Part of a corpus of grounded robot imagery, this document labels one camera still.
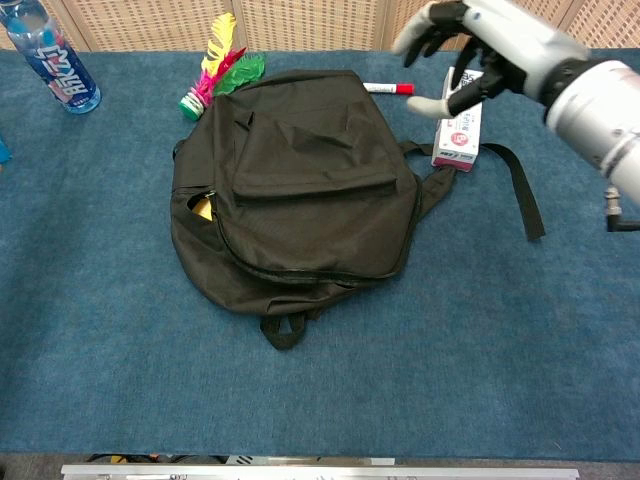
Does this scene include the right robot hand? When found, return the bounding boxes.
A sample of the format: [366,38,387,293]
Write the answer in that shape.
[392,0,591,120]

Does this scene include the black backpack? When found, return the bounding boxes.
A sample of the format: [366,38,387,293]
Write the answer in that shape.
[169,69,547,351]

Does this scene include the white pink toothpaste box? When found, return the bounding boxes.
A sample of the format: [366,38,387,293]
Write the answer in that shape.
[430,66,485,174]

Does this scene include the white marker with red cap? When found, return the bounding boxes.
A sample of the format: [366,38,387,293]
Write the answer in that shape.
[362,81,416,97]

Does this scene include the wooden lattice screen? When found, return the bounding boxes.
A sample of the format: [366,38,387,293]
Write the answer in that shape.
[0,0,640,53]

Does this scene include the colourful feather shuttlecock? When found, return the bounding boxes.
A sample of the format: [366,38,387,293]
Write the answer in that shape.
[178,12,267,120]

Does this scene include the clear bottle with blue label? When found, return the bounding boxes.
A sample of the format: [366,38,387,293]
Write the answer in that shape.
[0,0,102,115]

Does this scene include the blue carpet table cover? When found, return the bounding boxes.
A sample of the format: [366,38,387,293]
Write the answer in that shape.
[0,47,640,457]

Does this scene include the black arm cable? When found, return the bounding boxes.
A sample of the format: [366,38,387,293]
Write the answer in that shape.
[603,185,640,234]

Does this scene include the aluminium frame rail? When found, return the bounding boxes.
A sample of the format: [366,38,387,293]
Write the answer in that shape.
[60,463,581,480]

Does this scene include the black cables under table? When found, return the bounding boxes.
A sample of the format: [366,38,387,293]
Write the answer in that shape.
[87,452,231,466]

